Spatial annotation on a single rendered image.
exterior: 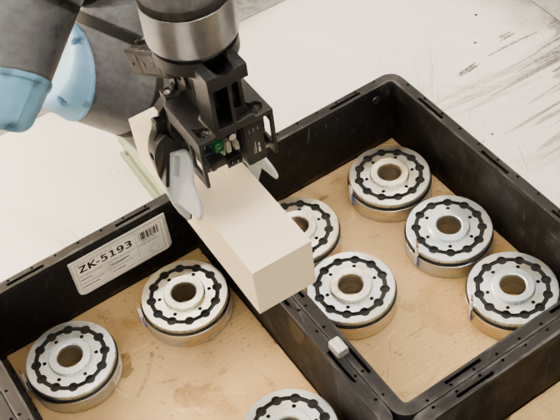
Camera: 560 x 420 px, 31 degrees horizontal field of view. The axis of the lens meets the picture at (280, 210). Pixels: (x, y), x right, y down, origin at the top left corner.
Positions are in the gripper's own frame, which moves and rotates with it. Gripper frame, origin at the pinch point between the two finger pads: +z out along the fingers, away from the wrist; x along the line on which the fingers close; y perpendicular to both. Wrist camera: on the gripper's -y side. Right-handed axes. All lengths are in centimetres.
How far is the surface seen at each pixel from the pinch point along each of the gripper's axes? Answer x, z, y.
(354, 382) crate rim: 3.9, 17.1, 16.3
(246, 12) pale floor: 76, 109, -147
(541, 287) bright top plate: 29.3, 22.4, 15.6
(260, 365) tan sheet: -0.7, 25.7, 4.0
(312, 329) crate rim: 3.4, 15.7, 9.4
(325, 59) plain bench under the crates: 41, 39, -47
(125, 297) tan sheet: -9.0, 25.8, -13.5
